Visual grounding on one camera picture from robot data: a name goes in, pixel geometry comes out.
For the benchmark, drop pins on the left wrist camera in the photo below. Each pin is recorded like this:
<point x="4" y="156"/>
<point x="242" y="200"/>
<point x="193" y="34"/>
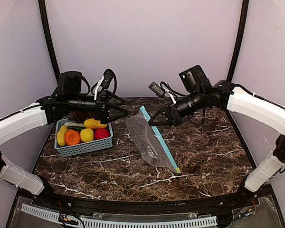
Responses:
<point x="104" y="83"/>

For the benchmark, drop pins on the yellow pear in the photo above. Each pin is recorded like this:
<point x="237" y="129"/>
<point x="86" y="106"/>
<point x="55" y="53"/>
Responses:
<point x="61" y="135"/>

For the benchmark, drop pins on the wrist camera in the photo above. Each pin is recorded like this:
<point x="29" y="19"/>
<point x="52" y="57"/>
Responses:
<point x="163" y="90"/>
<point x="104" y="83"/>

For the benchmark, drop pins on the yellow mango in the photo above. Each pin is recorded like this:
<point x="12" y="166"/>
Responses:
<point x="94" y="124"/>

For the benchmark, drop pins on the white garlic bulb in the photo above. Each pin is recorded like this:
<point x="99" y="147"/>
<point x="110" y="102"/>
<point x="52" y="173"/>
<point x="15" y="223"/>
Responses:
<point x="67" y="124"/>

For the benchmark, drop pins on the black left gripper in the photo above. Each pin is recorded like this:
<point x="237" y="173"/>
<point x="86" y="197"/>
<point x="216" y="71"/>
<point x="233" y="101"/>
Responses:
<point x="103" y="111"/>

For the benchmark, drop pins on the red apple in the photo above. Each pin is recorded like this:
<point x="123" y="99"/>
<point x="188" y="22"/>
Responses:
<point x="101" y="134"/>

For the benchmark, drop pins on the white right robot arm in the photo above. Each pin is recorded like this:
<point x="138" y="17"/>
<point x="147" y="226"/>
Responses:
<point x="234" y="98"/>

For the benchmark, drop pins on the light blue cable duct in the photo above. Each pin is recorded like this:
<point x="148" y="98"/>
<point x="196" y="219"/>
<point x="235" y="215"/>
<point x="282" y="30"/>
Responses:
<point x="105" y="220"/>

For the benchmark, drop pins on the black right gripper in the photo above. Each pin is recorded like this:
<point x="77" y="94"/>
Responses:
<point x="172" y="113"/>

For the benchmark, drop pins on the light blue plastic basket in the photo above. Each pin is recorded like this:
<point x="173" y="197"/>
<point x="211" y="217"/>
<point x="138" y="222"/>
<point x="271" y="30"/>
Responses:
<point x="84" y="147"/>

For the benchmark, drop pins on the yellow lemon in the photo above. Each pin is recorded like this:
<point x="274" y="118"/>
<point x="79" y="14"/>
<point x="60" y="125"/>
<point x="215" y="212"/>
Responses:
<point x="87" y="135"/>

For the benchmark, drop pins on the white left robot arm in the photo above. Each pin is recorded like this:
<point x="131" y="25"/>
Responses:
<point x="66" y="98"/>

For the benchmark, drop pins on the green cucumber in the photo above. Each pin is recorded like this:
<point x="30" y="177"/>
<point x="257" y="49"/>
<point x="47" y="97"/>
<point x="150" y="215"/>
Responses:
<point x="75" y="128"/>

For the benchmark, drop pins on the clear zip top bag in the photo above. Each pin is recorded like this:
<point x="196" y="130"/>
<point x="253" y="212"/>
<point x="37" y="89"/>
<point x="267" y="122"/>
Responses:
<point x="150" y="142"/>

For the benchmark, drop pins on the black front rail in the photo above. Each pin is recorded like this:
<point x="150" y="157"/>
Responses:
<point x="212" y="205"/>

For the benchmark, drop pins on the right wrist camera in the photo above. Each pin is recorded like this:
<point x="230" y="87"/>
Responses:
<point x="163" y="90"/>

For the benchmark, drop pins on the orange fruit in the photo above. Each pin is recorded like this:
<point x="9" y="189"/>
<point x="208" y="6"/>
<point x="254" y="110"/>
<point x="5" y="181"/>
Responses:
<point x="72" y="137"/>

